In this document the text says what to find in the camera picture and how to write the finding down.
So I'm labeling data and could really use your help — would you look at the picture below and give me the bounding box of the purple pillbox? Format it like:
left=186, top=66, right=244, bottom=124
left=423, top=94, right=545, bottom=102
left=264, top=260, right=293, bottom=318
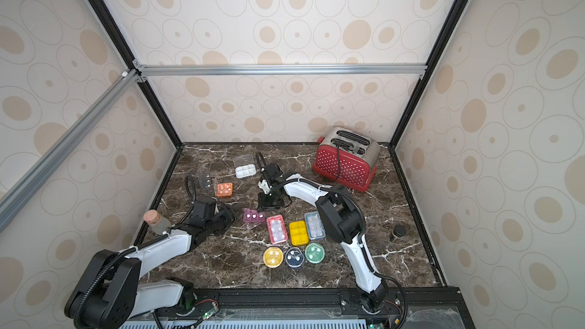
left=242, top=208, right=266, bottom=224

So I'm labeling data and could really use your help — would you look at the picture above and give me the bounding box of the red pillbox clear lid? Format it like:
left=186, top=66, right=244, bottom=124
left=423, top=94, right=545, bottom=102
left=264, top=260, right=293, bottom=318
left=266, top=215, right=288, bottom=245

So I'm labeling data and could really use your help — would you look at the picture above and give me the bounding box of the white pillbox with amber lid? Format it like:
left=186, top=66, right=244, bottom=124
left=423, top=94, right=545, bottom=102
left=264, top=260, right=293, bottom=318
left=289, top=220, right=310, bottom=247

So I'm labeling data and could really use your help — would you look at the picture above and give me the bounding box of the teal rectangular pillbox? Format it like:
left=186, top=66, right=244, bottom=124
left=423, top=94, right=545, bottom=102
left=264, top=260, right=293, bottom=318
left=305, top=212, right=326, bottom=241

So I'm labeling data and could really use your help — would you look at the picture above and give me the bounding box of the yellow round pillbox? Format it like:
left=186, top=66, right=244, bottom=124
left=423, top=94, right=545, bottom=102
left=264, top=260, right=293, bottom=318
left=263, top=247, right=284, bottom=269

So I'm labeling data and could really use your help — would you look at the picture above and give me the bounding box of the dark blue round pillbox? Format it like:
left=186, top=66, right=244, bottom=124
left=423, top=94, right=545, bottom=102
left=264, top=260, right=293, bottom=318
left=284, top=247, right=305, bottom=269

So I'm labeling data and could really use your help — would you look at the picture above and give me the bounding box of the green round pillbox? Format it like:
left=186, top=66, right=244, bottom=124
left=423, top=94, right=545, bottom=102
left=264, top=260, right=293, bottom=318
left=305, top=242, right=325, bottom=264

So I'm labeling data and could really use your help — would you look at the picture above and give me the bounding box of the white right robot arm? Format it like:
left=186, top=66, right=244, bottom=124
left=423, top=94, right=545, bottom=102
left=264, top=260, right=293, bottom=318
left=256, top=152, right=404, bottom=313

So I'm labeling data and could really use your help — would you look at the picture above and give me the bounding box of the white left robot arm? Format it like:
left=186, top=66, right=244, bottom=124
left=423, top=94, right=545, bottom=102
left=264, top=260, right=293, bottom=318
left=64, top=177, right=236, bottom=328

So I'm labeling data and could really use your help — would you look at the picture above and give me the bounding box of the white pillbox clear lid rear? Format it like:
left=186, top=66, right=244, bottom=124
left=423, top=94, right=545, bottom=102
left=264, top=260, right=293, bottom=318
left=233, top=154, right=257, bottom=179

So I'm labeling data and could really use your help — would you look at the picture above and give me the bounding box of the orange pillbox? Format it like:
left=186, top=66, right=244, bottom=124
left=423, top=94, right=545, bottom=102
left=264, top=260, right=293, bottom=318
left=216, top=183, right=233, bottom=197

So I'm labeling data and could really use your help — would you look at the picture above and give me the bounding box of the clear small pillbox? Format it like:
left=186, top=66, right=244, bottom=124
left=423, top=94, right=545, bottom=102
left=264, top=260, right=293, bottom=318
left=197, top=172, right=215, bottom=193

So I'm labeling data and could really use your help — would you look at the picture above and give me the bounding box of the red and silver toaster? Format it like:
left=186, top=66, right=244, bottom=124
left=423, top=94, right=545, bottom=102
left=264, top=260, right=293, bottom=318
left=312, top=126, right=381, bottom=192

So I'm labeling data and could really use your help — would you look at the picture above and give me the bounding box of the small black cap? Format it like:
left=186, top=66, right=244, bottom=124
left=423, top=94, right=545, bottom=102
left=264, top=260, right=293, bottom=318
left=391, top=225, right=408, bottom=240

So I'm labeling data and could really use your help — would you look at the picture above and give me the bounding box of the aluminium frame crossbar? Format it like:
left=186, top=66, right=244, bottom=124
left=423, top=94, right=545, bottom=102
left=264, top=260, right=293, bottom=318
left=133, top=63, right=427, bottom=79

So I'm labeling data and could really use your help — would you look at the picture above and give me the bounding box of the aluminium frame side bar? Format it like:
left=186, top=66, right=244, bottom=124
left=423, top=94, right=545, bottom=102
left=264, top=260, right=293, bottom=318
left=1, top=69, right=138, bottom=230

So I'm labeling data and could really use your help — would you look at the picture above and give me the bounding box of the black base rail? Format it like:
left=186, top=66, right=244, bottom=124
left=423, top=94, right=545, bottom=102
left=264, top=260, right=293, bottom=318
left=124, top=287, right=475, bottom=328

